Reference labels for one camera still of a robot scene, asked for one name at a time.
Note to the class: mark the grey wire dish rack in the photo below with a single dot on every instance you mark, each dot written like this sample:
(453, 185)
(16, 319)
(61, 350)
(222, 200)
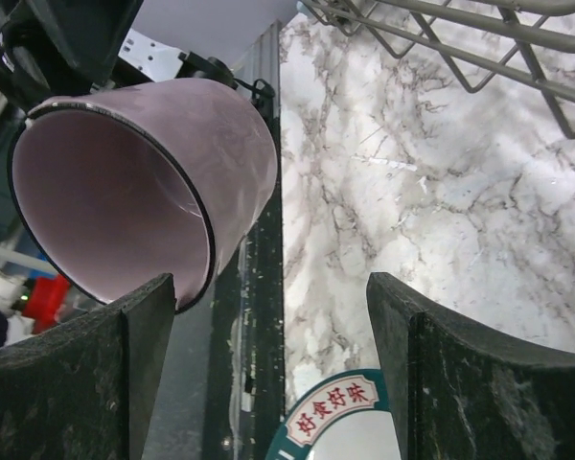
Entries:
(528, 42)

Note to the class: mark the purple glass mug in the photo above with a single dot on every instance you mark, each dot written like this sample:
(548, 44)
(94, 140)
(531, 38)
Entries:
(118, 186)

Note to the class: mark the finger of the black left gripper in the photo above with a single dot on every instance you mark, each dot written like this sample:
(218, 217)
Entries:
(74, 44)

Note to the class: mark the green rimmed white plate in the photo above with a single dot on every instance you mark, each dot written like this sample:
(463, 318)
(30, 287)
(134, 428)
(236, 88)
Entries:
(347, 416)

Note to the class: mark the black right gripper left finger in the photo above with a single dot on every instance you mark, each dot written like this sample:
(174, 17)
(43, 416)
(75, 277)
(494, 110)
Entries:
(86, 389)

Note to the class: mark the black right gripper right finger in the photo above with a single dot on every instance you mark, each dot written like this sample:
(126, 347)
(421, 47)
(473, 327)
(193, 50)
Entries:
(459, 389)

